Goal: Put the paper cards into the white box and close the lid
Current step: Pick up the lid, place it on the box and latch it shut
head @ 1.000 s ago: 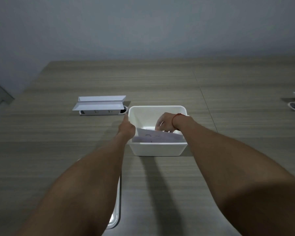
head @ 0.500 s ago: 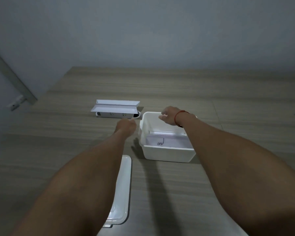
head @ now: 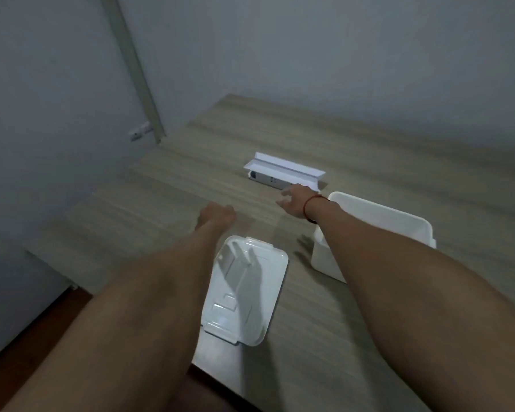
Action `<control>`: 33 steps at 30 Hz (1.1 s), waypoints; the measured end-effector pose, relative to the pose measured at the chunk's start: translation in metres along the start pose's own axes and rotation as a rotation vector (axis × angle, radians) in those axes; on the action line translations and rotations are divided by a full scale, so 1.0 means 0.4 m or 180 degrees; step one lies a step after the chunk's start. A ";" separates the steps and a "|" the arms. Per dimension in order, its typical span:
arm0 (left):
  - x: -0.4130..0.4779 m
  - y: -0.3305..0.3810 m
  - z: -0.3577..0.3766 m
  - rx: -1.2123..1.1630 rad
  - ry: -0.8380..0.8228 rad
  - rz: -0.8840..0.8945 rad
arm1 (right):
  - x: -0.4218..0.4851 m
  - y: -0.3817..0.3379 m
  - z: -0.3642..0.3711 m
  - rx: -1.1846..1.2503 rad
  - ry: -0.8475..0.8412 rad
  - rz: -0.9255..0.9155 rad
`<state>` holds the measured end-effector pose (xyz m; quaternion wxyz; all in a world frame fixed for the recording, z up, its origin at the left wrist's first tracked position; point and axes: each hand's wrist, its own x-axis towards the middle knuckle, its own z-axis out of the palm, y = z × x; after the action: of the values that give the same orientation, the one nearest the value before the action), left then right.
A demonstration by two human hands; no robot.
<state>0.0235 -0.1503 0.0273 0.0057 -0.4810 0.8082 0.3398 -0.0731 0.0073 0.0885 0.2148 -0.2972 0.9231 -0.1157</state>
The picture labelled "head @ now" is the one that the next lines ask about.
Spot person's left hand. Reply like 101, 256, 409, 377
196, 202, 237, 235

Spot person's right hand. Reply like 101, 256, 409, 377
276, 183, 321, 219

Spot person's right forearm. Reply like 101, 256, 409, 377
306, 198, 515, 412

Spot person's left forearm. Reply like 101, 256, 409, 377
0, 222, 233, 412

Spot open white cardboard box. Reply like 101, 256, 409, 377
243, 152, 328, 195

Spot white plastic lid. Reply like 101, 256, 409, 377
201, 235, 289, 347

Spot white plastic bin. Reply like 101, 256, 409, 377
311, 191, 437, 284

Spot red string bracelet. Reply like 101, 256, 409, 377
303, 195, 329, 224

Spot white wall socket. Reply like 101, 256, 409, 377
128, 122, 153, 142

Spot grey wall trunking strip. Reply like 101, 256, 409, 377
100, 0, 167, 144

